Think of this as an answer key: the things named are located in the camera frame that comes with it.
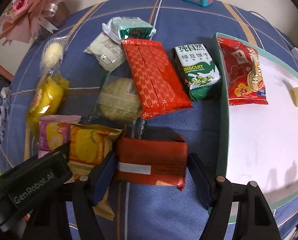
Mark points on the blue white crumpled wrapper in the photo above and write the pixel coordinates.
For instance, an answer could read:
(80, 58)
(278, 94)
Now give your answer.
(5, 96)

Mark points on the cream snack packet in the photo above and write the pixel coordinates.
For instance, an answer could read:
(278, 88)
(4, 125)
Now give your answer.
(109, 54)

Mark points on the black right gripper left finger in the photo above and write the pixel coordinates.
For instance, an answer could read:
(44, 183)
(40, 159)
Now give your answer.
(49, 219)

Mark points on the clear wrapped white ball snack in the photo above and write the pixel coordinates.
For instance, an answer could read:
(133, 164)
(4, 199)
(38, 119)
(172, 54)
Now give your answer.
(53, 54)

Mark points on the red festive snack packet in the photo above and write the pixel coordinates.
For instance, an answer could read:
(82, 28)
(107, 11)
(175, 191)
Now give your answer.
(245, 78)

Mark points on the pink snack packet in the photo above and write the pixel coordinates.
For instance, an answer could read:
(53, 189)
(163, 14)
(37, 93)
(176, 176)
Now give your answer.
(54, 131)

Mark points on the round green cake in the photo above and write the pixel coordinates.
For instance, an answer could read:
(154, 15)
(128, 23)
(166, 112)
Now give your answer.
(117, 101)

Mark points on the blue plaid tablecloth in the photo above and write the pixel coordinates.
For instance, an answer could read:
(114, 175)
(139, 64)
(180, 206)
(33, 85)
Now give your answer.
(143, 211)

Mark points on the yellow soft bread packet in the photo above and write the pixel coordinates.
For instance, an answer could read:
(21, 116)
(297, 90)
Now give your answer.
(47, 99)

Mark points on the green bean biscuit packet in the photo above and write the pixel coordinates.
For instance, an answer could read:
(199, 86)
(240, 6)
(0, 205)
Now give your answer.
(197, 69)

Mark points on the pink flower bouquet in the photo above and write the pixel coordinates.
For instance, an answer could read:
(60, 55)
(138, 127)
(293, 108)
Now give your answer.
(20, 20)

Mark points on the dark red boxy packet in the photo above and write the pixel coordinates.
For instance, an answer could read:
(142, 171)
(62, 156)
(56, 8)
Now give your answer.
(152, 162)

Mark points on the green white snack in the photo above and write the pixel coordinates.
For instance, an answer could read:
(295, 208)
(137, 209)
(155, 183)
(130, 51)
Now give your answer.
(121, 28)

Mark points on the red gold patterned packet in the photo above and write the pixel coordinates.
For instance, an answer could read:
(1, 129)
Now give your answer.
(158, 85)

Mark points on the teal rimmed white tray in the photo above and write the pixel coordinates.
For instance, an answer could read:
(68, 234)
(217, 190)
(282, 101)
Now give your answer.
(260, 142)

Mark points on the orange yellow cake packet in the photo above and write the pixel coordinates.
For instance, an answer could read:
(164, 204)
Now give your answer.
(89, 145)

